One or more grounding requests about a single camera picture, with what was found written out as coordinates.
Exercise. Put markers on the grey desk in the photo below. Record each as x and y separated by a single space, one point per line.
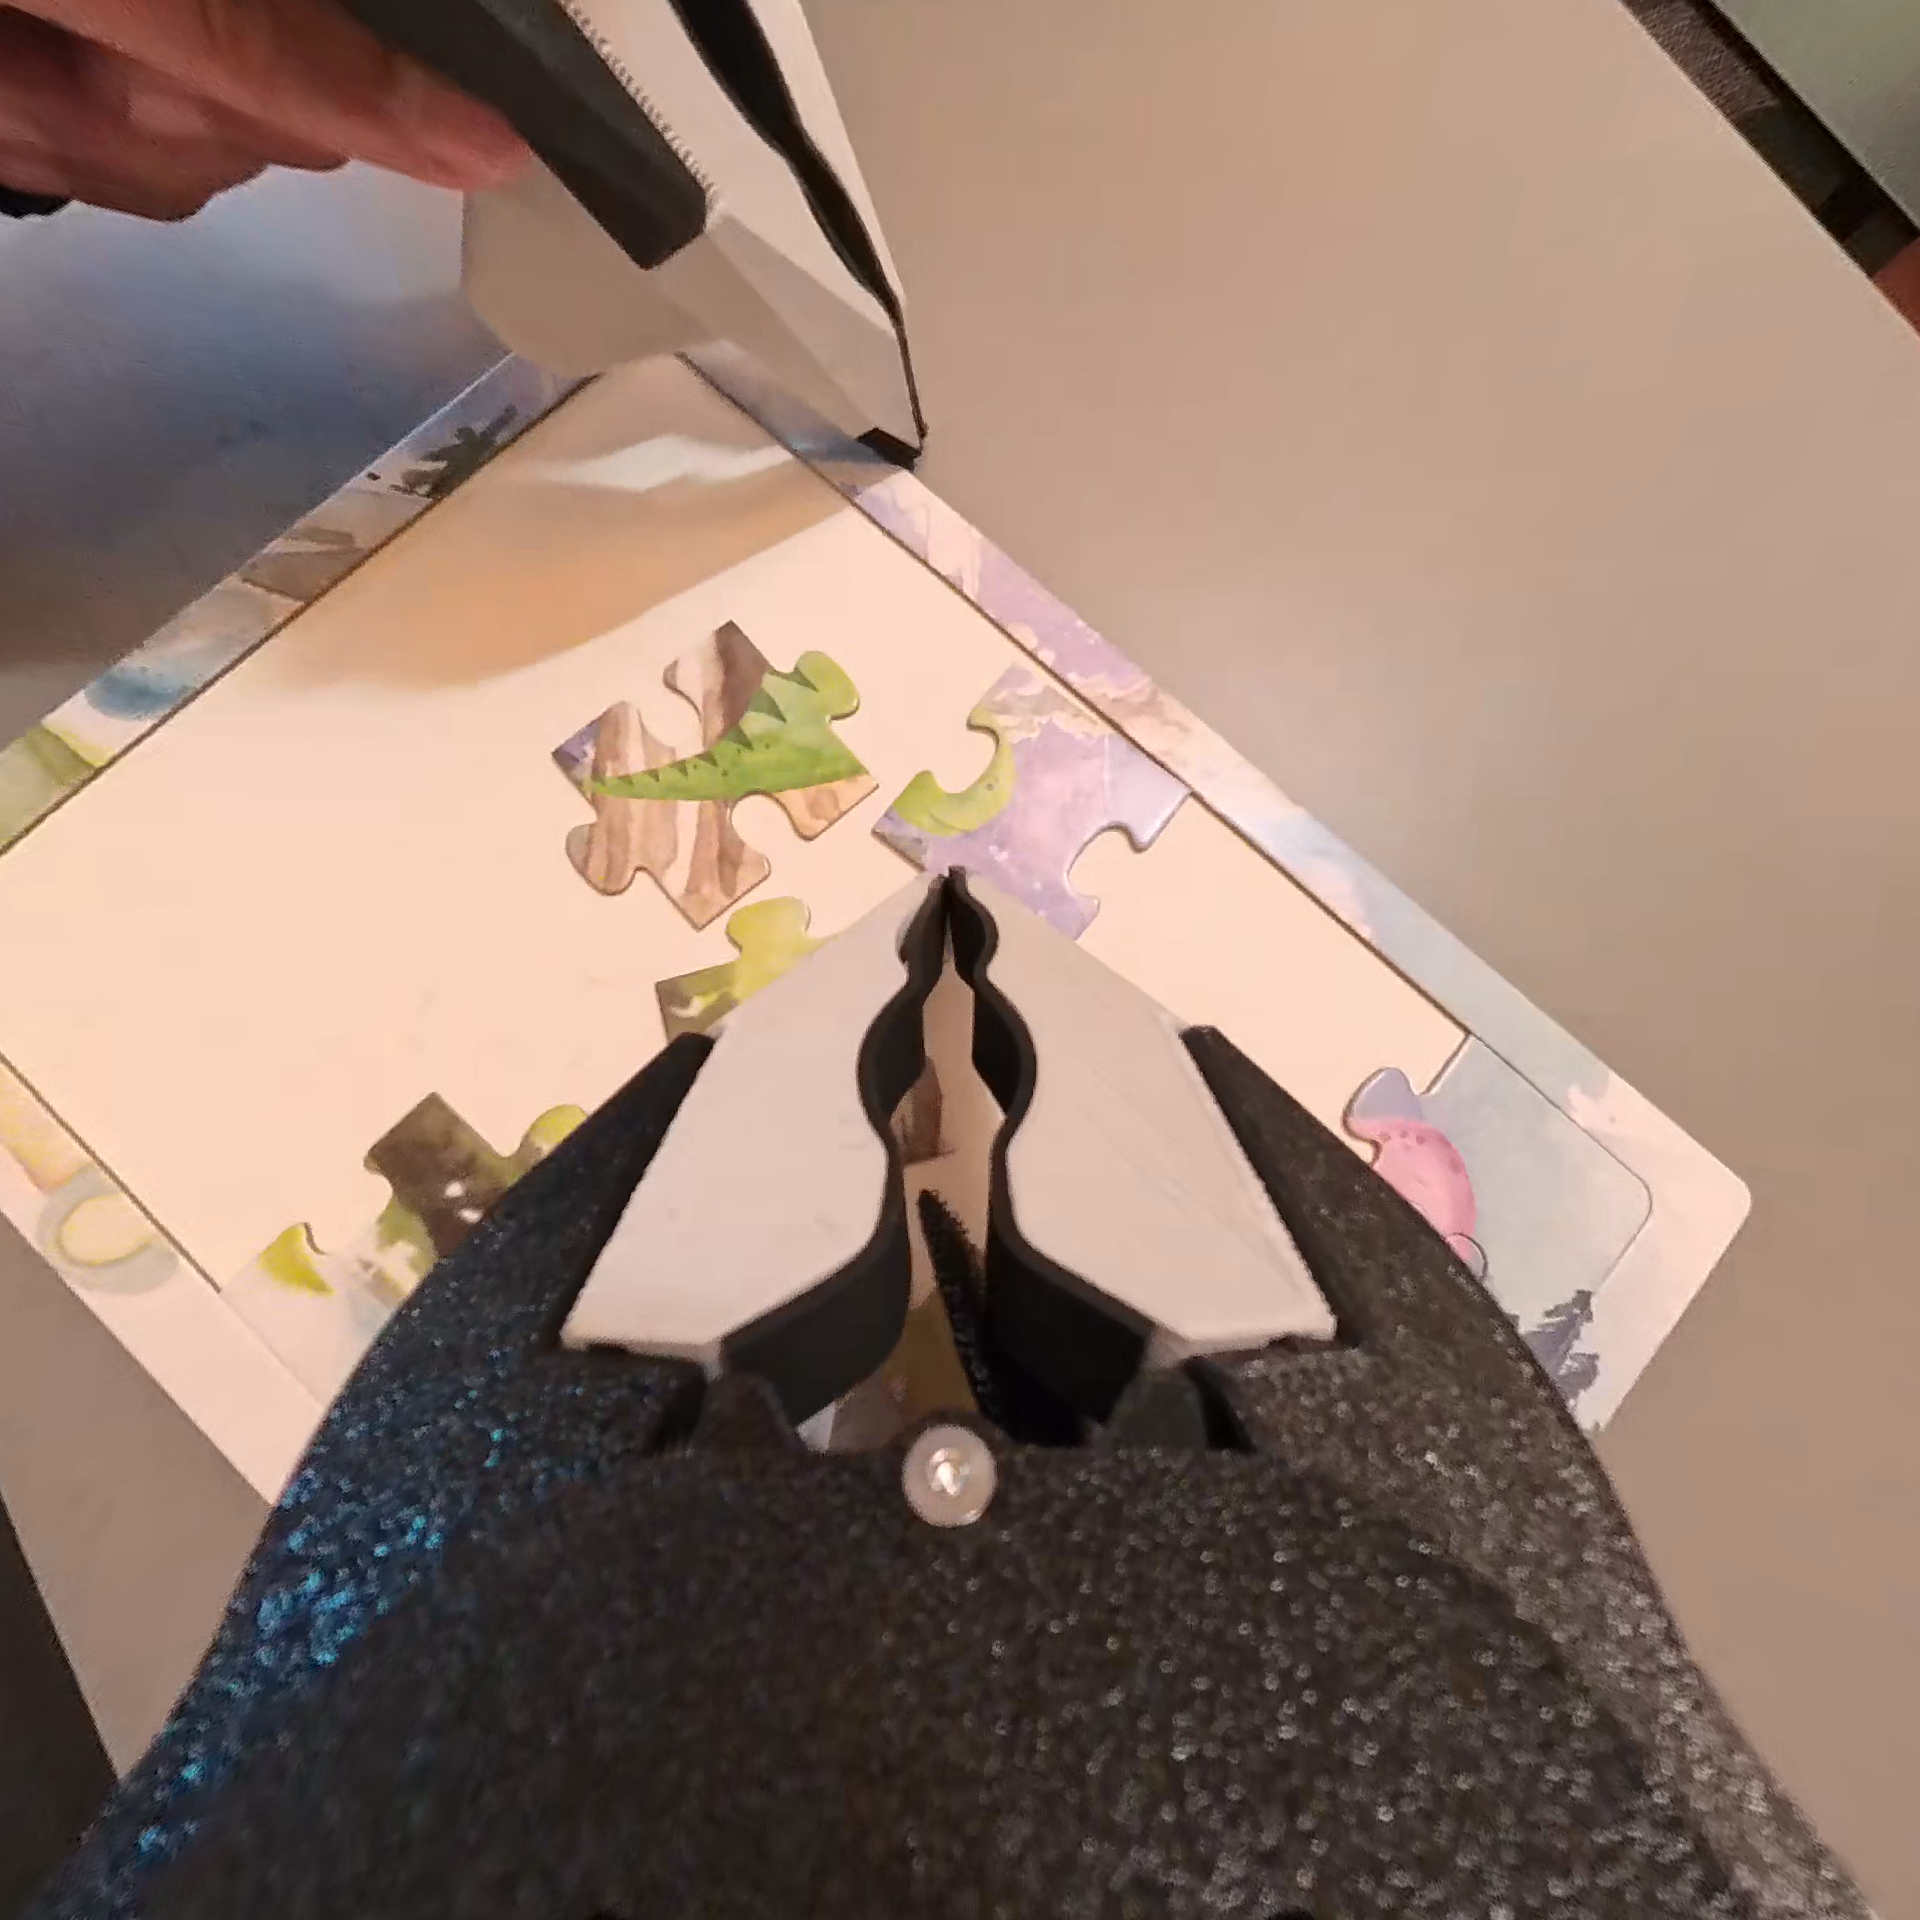
1349 299

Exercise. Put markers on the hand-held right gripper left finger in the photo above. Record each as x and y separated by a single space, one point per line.
733 1184

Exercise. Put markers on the dark tree puzzle piece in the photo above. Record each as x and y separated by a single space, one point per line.
434 1170

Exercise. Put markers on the adjacent white desk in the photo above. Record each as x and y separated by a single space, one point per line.
1844 120

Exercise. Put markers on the lilac green-head puzzle piece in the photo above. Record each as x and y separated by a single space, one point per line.
1050 795

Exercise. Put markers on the green printed puzzle piece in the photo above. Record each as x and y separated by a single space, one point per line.
750 960

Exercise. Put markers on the green striped puzzle piece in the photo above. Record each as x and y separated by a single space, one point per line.
704 780

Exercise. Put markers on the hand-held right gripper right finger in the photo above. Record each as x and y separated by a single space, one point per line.
1155 1170

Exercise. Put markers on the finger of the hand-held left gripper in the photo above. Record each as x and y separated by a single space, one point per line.
780 299
795 59

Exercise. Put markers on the pink corner puzzle piece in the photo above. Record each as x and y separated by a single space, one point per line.
1425 1170

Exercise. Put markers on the person's left hand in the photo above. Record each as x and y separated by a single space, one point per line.
181 90

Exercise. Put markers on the landscape jigsaw puzzle board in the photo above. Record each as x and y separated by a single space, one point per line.
300 900

